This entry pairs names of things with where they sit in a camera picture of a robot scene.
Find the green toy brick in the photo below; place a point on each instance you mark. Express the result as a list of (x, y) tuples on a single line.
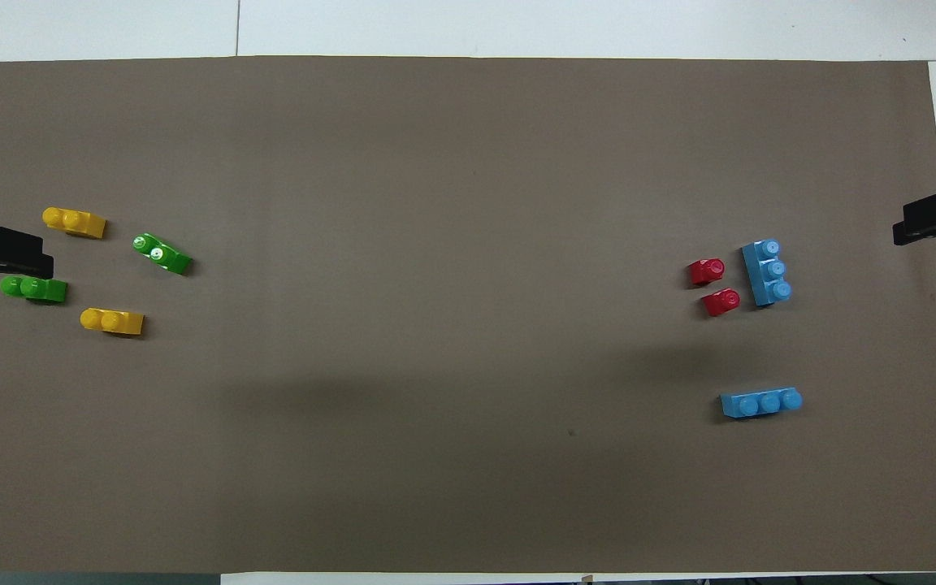
[(41, 289), (166, 256)]

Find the blue three-stud toy brick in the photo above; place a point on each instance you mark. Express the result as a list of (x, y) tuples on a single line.
[(762, 275), (752, 404)]

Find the yellow toy brick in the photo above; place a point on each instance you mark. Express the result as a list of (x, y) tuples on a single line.
[(117, 322), (78, 223)]

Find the red toy brick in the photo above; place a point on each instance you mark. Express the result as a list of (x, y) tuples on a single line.
[(704, 274), (717, 304)]

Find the brown paper table mat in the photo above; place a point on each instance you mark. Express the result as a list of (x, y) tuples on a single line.
[(468, 244)]

